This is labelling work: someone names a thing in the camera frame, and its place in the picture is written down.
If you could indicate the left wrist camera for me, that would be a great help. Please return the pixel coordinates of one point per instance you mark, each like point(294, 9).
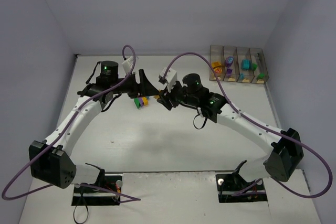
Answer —
point(128, 64)

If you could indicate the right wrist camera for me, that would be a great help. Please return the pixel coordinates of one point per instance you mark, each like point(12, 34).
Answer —
point(169, 78)

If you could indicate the yellow square lego brick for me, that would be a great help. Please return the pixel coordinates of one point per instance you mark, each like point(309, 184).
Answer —
point(216, 64)

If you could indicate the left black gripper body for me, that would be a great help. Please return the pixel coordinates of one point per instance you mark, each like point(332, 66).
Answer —
point(141, 82)

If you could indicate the clear bin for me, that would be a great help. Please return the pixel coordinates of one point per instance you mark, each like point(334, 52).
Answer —
point(257, 56)
point(217, 54)
point(231, 51)
point(244, 53)

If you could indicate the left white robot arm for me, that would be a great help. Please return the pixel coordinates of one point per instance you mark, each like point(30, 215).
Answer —
point(50, 158)

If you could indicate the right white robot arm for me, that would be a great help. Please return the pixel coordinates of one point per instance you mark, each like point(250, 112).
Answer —
point(282, 156)

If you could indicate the green lego left of pile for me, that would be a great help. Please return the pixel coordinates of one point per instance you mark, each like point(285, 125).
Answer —
point(137, 103)

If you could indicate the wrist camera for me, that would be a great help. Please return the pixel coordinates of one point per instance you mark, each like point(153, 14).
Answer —
point(128, 64)
point(169, 78)

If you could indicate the purple oval paw lego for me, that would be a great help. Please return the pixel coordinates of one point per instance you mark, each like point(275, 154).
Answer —
point(229, 61)

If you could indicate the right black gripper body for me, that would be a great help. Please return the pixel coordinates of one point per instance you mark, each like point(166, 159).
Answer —
point(170, 98)

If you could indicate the yellow cyan lego top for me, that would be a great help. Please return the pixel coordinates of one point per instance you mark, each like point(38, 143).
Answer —
point(145, 101)

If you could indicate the orange oval lego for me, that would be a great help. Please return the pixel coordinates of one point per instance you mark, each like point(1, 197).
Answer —
point(218, 70)

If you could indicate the green square lego brick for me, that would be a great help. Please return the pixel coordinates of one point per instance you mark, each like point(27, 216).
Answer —
point(254, 66)

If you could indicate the green lego in bin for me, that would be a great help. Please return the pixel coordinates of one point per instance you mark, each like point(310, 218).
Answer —
point(260, 76)

